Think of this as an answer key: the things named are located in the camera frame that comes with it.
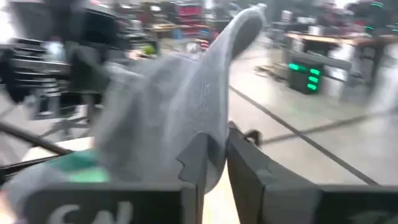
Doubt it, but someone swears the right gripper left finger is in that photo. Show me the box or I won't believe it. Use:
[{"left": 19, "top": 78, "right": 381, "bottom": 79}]
[{"left": 18, "top": 133, "right": 210, "bottom": 224}]

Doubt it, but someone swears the black box with green lights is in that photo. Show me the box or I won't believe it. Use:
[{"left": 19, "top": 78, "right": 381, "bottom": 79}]
[{"left": 287, "top": 57, "right": 323, "bottom": 95}]

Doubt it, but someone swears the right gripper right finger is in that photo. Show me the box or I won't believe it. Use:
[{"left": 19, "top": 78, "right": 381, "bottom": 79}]
[{"left": 226, "top": 124, "right": 398, "bottom": 224}]

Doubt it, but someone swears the wooden workbench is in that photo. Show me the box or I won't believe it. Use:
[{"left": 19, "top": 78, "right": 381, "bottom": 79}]
[{"left": 281, "top": 29, "right": 398, "bottom": 103}]

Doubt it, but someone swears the teal plastic tray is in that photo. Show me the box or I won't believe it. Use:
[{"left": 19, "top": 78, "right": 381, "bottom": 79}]
[{"left": 43, "top": 148, "right": 110, "bottom": 184}]

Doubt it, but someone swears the black aluminium table frame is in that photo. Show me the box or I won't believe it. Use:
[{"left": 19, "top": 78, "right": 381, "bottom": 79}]
[{"left": 0, "top": 119, "right": 75, "bottom": 179}]

